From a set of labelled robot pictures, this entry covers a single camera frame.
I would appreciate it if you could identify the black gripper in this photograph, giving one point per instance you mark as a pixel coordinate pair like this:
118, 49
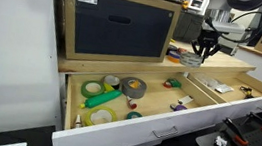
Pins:
208, 38

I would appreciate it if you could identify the clear masking tape roll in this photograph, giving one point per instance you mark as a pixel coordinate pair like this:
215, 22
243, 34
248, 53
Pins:
189, 60

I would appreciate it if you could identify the black tape roll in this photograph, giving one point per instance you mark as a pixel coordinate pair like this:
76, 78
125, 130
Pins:
171, 48

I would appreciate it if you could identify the small green tape roll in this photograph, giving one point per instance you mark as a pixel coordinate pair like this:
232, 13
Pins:
175, 83

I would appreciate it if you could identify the small red tape roll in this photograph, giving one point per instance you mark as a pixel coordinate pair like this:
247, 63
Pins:
167, 85

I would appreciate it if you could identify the purple tape measure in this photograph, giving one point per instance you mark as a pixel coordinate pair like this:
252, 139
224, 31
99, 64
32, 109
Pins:
180, 108

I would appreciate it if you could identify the white and yellow tape roll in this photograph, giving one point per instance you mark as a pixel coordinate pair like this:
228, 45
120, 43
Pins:
112, 80

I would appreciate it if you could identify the small teal tape roll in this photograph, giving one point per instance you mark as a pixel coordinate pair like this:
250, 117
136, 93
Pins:
129, 115

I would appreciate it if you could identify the wooden drawer holding tape rolls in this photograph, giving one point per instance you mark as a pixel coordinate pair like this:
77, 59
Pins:
137, 134

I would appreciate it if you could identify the dark green tape roll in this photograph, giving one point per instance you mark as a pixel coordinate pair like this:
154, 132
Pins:
83, 90

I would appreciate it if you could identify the yellow-green tape roll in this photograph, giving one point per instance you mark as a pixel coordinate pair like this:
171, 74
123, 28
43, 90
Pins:
88, 117

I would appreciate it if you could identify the silver antistatic bag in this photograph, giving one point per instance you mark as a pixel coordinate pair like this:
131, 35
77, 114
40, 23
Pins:
223, 89

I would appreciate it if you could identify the yellow clamp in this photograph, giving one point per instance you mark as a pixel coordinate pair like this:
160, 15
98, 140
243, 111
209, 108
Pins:
185, 4

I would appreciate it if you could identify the white shelving unit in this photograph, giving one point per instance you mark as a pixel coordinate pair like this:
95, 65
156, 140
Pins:
197, 0

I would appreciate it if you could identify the black and yellow pliers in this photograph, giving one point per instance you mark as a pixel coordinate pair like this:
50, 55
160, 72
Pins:
246, 92

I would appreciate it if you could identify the black clamp with orange tip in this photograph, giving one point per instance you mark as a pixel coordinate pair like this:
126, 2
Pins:
234, 131
259, 123

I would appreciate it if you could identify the white tube with red cap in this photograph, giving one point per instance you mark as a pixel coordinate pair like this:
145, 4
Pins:
132, 104

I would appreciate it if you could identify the green plastic bottle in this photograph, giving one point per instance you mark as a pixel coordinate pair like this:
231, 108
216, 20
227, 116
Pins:
100, 100

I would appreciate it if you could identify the cardboard box with dark panel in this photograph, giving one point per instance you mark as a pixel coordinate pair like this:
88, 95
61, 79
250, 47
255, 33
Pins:
67, 15

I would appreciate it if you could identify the small white glue bottle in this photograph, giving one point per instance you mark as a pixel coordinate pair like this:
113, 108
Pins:
78, 122

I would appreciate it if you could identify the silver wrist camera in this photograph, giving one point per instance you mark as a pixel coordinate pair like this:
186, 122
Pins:
225, 27

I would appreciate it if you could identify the grey duct tape roll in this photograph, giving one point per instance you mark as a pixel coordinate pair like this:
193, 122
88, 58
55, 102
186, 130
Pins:
133, 92

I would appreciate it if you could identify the white flat frame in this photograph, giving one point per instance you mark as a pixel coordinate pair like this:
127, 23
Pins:
11, 145

